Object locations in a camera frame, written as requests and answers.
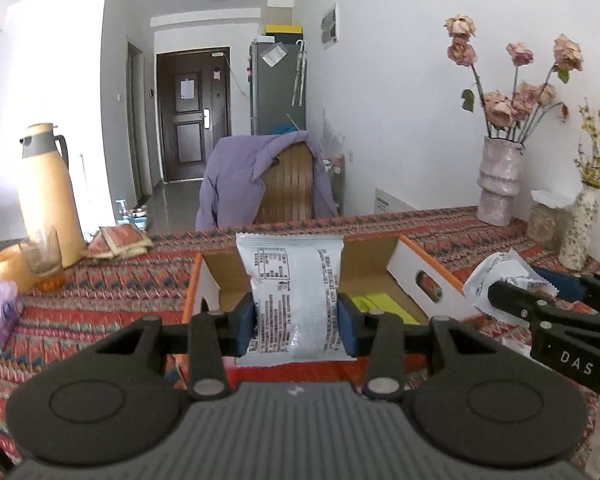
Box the white floral vase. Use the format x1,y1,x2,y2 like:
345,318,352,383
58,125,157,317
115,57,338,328
558,184,600,271

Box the dark brown door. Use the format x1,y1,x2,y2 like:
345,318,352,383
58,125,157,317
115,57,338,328
156,47,230,182

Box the yellow thermos jug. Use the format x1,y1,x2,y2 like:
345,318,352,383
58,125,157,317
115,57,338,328
18,122,85,268

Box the yellow box on fridge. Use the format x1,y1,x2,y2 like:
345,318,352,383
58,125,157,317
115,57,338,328
264,24,303,37

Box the pink ceramic vase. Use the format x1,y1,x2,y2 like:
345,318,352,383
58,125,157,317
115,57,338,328
477,138,524,226

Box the red cardboard box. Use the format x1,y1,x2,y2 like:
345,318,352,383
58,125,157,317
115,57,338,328
182,234,479,386

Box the folded patterned cloth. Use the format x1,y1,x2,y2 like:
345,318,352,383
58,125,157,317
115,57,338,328
84,223,152,260

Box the patterned red tablecloth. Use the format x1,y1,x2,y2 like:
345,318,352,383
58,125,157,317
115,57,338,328
0,229,593,479

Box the dried pink roses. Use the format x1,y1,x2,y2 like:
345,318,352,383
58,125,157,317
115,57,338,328
443,14,584,146

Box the wooden chair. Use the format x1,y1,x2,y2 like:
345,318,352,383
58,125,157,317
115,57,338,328
254,143,314,224

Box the green snack pack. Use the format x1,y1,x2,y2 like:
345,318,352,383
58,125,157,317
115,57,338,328
352,292,419,325

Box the white flat snack wrapper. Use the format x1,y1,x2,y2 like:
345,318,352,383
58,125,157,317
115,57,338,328
463,249,558,327

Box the white silver snack pack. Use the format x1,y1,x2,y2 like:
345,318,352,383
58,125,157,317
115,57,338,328
236,233,350,367

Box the yellow round container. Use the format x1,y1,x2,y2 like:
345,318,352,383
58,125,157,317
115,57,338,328
0,244,36,294

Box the purple jacket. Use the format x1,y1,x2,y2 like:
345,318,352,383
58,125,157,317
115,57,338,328
196,130,338,231

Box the grey refrigerator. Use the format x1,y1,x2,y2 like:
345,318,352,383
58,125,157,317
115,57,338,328
249,37,306,136

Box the glass cup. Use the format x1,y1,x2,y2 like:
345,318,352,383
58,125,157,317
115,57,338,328
18,226,66,292

